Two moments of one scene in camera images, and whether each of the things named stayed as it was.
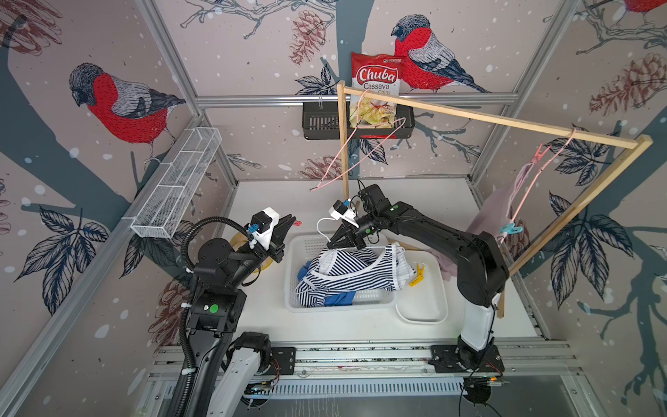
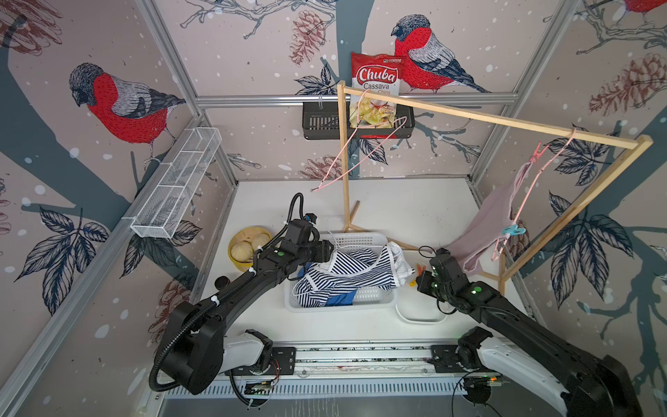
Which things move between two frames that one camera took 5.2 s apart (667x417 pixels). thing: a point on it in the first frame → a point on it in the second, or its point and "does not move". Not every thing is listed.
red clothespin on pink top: x=538 y=154 does not move
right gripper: x=348 y=236 → x=421 y=282
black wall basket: x=320 y=122 does not move
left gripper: x=275 y=248 → x=323 y=250
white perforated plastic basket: x=300 y=249 does not move
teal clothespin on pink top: x=511 y=228 does not move
